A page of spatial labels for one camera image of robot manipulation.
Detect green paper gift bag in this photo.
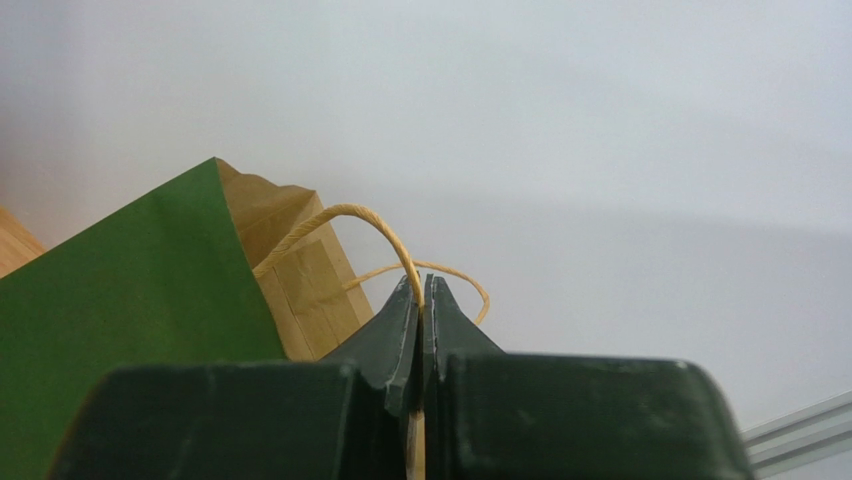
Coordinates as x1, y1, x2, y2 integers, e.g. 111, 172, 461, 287
0, 156, 491, 480

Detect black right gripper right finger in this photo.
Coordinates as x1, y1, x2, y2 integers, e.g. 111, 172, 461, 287
423, 275, 754, 479

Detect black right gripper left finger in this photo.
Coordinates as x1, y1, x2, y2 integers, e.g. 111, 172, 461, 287
48, 280, 418, 479

